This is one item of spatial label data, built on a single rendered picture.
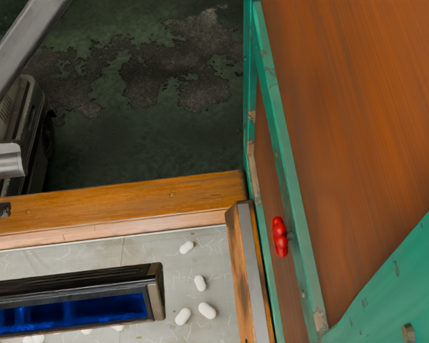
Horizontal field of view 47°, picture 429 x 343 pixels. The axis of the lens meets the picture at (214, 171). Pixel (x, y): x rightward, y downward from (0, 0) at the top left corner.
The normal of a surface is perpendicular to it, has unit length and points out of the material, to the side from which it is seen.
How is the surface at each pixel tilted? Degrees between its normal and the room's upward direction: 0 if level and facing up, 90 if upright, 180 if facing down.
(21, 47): 47
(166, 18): 0
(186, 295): 0
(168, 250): 0
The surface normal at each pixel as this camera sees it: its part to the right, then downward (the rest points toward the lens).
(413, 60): -0.99, 0.11
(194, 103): -0.05, -0.47
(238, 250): -0.93, -0.07
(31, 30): 0.24, 0.28
